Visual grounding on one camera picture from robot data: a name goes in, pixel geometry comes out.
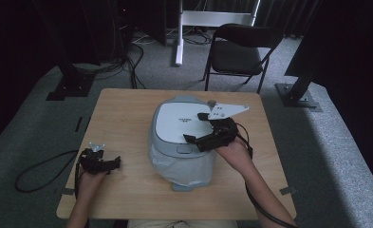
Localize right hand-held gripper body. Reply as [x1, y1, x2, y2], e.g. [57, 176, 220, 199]
[196, 104, 251, 153]

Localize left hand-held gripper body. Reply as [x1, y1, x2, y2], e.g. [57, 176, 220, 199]
[78, 142, 113, 176]

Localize person's left hand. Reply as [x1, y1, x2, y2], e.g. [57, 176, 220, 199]
[76, 170, 108, 195]

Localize person's right hand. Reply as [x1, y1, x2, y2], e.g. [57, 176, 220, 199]
[214, 140, 254, 174]

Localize white plastic bin liner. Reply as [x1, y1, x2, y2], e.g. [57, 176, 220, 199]
[148, 145, 217, 188]

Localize black tape strips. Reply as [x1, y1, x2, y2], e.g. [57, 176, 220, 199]
[74, 116, 92, 134]

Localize black folding chair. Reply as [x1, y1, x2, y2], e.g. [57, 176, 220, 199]
[202, 23, 285, 95]

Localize person's light trousers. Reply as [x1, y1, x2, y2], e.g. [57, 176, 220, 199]
[126, 218, 239, 228]

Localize black curtain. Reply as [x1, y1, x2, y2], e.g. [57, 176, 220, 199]
[284, 0, 373, 198]

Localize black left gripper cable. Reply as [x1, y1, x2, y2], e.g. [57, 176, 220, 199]
[14, 149, 82, 200]

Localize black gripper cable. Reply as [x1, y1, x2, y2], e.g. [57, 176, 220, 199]
[235, 122, 300, 228]
[14, 149, 82, 200]

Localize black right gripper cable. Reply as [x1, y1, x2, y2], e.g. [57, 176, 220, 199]
[235, 122, 300, 228]

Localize white metal frame stand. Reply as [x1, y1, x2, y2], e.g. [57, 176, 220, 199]
[174, 0, 262, 67]

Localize black stand with base plate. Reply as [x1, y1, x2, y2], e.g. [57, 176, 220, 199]
[274, 0, 323, 109]
[31, 0, 97, 102]

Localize bundle of black floor cables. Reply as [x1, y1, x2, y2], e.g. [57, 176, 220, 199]
[93, 9, 148, 90]

